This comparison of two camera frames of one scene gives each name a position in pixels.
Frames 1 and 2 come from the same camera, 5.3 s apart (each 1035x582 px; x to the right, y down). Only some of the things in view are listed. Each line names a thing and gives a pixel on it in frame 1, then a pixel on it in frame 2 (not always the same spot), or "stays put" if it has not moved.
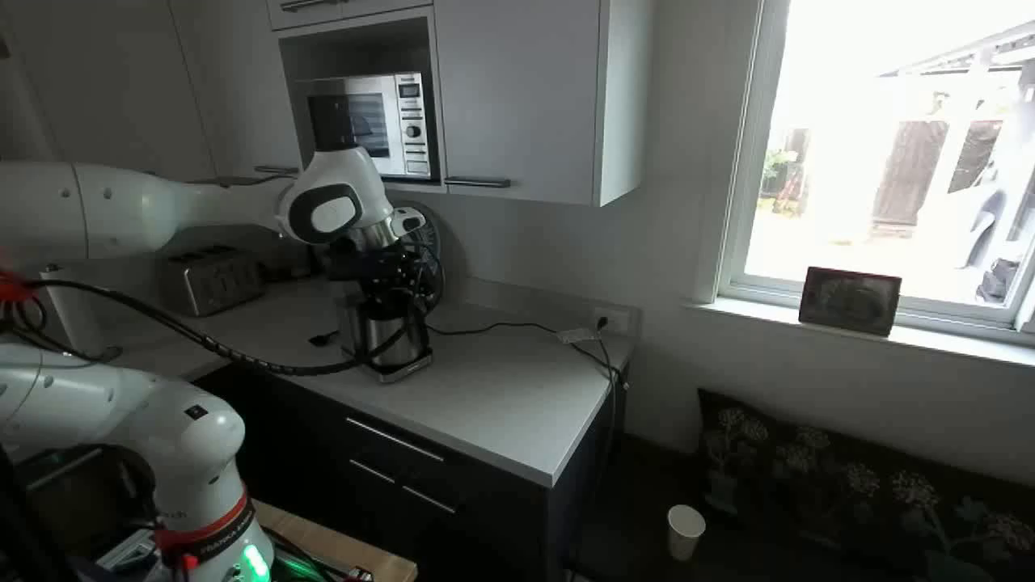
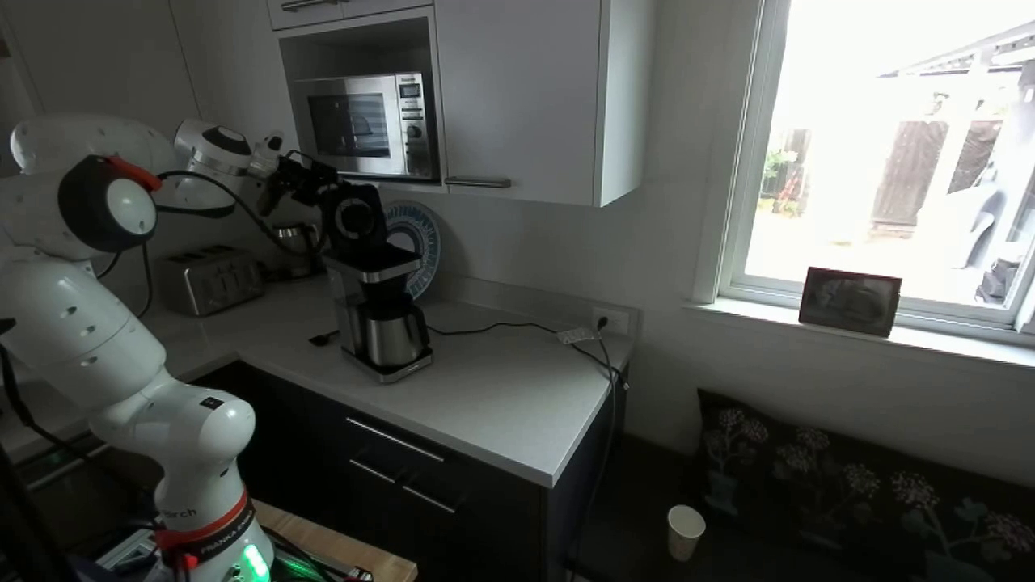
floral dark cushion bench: [859, 509] stays put
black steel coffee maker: [393, 348] stays put
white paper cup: [683, 524] stays put
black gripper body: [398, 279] → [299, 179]
